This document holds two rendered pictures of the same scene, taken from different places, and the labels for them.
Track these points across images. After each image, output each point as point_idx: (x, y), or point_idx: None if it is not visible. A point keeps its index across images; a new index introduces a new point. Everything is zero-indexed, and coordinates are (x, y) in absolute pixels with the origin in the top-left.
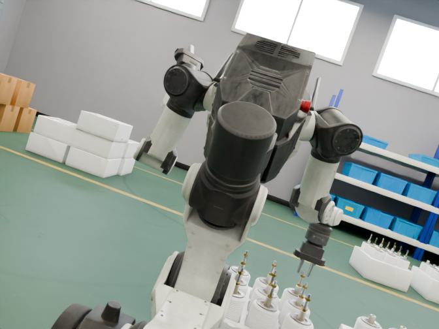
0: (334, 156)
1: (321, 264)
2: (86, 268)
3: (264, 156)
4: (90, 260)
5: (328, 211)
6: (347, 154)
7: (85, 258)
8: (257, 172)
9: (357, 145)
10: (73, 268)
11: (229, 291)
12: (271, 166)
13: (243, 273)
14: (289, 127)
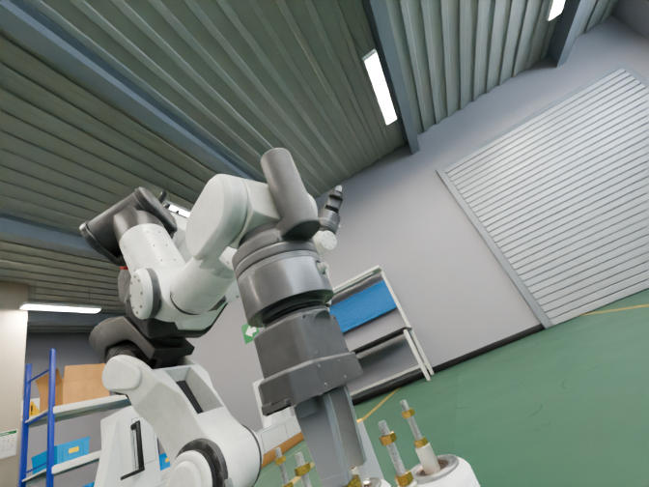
0: (110, 260)
1: (262, 404)
2: (515, 476)
3: (96, 348)
4: (548, 463)
5: (130, 300)
6: (95, 248)
7: (545, 459)
8: (102, 357)
9: (83, 237)
10: (497, 475)
11: (167, 477)
12: (137, 325)
13: (415, 477)
14: (126, 293)
